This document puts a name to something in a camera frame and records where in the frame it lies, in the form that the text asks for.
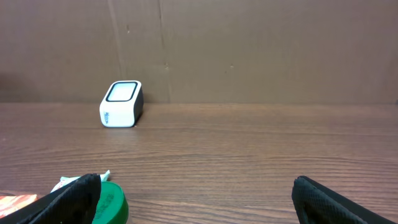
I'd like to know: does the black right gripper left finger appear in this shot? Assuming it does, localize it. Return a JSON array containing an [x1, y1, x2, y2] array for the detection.
[[1, 174, 101, 224]]

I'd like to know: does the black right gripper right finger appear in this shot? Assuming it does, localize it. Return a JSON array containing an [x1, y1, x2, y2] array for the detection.
[[292, 176, 394, 224]]

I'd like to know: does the green lidded can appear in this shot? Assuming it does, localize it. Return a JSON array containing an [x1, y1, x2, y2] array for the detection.
[[92, 181, 129, 224]]

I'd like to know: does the small orange snack box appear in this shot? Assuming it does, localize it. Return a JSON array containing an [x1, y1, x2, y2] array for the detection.
[[0, 194, 38, 218]]

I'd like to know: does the teal wet wipes pack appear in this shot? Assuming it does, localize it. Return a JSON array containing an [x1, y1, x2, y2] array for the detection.
[[51, 170, 111, 193]]

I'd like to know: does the white barcode scanner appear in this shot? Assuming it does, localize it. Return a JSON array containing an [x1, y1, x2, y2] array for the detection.
[[99, 80, 144, 128]]

